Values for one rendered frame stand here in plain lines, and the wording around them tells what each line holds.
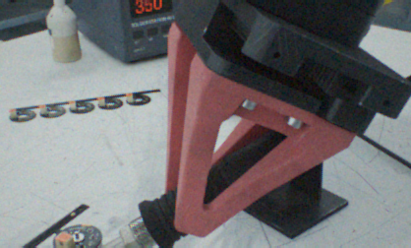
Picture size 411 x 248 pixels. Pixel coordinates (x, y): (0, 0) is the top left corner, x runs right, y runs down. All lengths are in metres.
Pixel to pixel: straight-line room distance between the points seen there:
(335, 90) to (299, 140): 0.03
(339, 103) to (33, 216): 0.29
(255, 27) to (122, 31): 0.51
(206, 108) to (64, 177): 0.30
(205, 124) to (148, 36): 0.50
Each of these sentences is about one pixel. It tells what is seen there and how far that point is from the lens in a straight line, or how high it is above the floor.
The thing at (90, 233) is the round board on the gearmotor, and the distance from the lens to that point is 0.34.
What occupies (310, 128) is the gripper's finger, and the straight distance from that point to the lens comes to 0.24.
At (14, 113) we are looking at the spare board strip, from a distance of 0.62.
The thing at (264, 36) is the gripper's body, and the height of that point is 0.94.
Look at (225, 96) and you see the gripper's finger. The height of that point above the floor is 0.92.
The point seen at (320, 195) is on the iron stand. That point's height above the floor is 0.76.
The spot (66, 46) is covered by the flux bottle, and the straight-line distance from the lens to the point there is 0.75.
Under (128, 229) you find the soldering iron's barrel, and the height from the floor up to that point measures 0.85.
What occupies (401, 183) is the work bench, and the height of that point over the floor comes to 0.75.
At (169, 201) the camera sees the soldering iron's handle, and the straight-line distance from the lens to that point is 0.27.
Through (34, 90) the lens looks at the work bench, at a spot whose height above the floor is 0.75.
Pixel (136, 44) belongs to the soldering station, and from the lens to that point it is 0.72.
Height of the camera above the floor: 1.01
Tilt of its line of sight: 27 degrees down
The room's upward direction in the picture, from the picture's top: 2 degrees counter-clockwise
